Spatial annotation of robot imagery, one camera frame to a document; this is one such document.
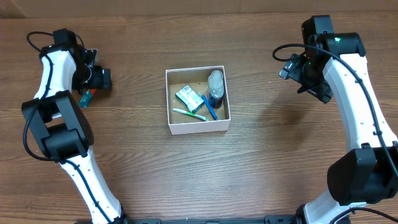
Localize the red green toothpaste tube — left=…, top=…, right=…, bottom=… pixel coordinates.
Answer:
left=78, top=89, right=96, bottom=108

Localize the dark bottle with clear cap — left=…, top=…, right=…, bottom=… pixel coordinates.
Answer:
left=208, top=70, right=224, bottom=109

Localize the green white toothbrush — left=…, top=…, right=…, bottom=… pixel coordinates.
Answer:
left=172, top=108, right=209, bottom=121

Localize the green white soap box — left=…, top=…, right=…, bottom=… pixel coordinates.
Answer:
left=175, top=85, right=205, bottom=113

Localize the blue disposable razor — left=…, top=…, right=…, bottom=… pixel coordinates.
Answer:
left=201, top=95, right=218, bottom=121

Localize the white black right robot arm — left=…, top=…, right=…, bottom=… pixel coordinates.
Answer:
left=280, top=15, right=397, bottom=223

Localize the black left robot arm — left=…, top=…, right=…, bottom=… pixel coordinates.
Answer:
left=21, top=29, right=129, bottom=223

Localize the white cardboard box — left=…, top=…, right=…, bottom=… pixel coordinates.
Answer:
left=165, top=66, right=231, bottom=134

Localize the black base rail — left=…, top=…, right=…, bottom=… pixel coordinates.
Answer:
left=123, top=215, right=303, bottom=224

